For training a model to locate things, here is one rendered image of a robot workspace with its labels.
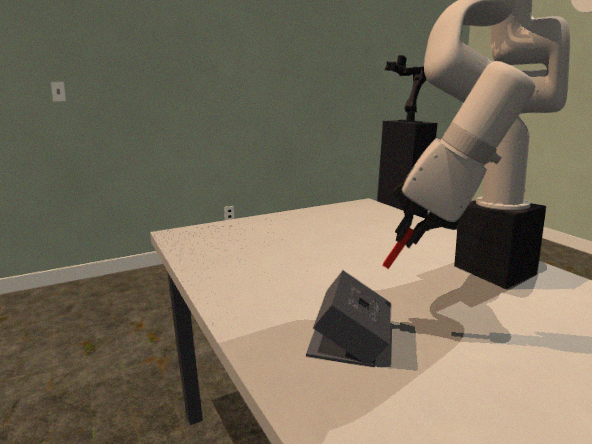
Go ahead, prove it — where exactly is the red peg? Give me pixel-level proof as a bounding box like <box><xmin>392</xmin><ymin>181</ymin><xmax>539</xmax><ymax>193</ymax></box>
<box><xmin>383</xmin><ymin>228</ymin><xmax>414</xmax><ymax>269</ymax></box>

